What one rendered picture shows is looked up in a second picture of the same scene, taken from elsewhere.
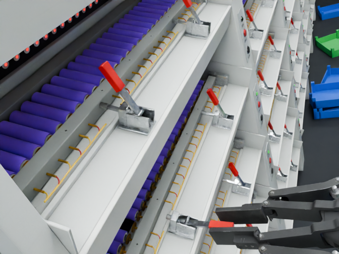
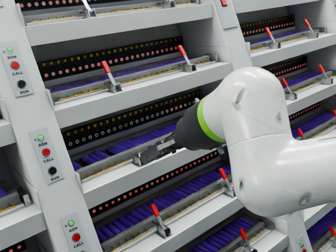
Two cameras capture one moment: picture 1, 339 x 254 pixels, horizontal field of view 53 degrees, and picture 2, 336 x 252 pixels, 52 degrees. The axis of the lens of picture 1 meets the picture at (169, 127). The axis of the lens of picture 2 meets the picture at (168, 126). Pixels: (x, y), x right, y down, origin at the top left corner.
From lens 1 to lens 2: 0.68 m
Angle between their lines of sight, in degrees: 37
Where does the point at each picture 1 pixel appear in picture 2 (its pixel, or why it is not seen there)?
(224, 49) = not seen: hidden behind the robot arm
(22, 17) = (61, 31)
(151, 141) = (113, 94)
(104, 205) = (76, 104)
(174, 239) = (131, 165)
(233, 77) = not seen: hidden behind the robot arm
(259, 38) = (292, 99)
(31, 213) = (40, 82)
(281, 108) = not seen: outside the picture
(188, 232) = (138, 162)
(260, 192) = (277, 225)
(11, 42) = (55, 37)
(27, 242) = (36, 88)
